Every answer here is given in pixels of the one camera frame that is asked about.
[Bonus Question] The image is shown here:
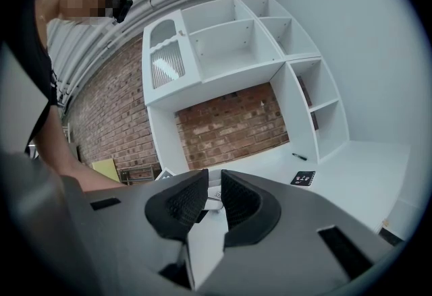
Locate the person's left forearm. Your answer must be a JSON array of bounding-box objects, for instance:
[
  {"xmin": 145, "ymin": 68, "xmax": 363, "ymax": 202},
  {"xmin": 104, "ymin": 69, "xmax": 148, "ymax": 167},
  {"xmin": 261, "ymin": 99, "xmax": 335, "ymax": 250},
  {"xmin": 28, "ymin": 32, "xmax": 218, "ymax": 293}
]
[{"xmin": 33, "ymin": 98, "xmax": 126, "ymax": 193}]

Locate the yellow board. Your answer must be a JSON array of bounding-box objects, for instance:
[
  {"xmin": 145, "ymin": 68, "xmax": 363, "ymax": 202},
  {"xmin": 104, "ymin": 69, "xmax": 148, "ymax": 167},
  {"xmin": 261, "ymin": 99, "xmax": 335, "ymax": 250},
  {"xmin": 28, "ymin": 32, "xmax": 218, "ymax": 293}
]
[{"xmin": 91, "ymin": 158, "xmax": 122, "ymax": 184}]

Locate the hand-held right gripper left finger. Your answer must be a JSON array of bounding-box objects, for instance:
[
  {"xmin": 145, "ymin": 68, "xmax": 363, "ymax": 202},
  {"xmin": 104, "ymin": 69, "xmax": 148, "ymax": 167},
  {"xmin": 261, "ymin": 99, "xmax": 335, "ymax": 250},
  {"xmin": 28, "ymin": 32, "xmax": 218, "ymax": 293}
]
[{"xmin": 60, "ymin": 168, "xmax": 211, "ymax": 296}]

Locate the black square card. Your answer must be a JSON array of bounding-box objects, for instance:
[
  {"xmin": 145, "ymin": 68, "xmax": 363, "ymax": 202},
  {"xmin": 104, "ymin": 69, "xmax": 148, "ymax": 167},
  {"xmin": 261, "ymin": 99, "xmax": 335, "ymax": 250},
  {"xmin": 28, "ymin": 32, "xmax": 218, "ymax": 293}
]
[{"xmin": 289, "ymin": 170, "xmax": 317, "ymax": 187}]

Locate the black metal rack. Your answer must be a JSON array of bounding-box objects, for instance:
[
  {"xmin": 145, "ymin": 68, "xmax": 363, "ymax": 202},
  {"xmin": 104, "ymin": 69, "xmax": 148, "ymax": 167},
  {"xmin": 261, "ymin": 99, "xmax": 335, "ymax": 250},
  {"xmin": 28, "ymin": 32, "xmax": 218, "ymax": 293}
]
[{"xmin": 117, "ymin": 166, "xmax": 161, "ymax": 186}]

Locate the black head camera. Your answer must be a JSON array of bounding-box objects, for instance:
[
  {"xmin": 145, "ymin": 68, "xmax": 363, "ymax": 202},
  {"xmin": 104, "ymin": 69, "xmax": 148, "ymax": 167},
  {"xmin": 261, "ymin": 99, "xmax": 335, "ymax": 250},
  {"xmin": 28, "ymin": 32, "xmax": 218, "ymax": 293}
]
[{"xmin": 113, "ymin": 0, "xmax": 134, "ymax": 24}]

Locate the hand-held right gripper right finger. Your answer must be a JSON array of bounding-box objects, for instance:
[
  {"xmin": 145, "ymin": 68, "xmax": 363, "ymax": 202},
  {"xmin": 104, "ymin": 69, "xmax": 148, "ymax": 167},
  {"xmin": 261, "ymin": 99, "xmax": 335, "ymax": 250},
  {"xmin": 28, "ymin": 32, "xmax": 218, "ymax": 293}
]
[{"xmin": 197, "ymin": 169, "xmax": 396, "ymax": 296}]

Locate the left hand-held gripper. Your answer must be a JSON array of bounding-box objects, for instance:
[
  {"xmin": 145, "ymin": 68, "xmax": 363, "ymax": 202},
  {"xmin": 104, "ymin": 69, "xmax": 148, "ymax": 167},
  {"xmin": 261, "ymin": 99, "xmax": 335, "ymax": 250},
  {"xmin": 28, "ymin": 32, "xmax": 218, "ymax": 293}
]
[{"xmin": 157, "ymin": 168, "xmax": 176, "ymax": 183}]

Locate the white desk with hutch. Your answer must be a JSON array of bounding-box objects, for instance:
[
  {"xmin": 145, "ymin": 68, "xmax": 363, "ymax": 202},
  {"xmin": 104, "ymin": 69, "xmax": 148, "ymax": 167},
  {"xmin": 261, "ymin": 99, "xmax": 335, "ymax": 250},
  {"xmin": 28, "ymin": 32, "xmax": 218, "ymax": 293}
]
[{"xmin": 141, "ymin": 0, "xmax": 412, "ymax": 238}]

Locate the person's black shirt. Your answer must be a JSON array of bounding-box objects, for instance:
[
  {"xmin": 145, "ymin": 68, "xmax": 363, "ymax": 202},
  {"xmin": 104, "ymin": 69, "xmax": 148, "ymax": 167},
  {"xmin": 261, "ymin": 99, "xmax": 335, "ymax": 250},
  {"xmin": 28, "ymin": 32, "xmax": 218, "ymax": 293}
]
[{"xmin": 9, "ymin": 16, "xmax": 63, "ymax": 154}]

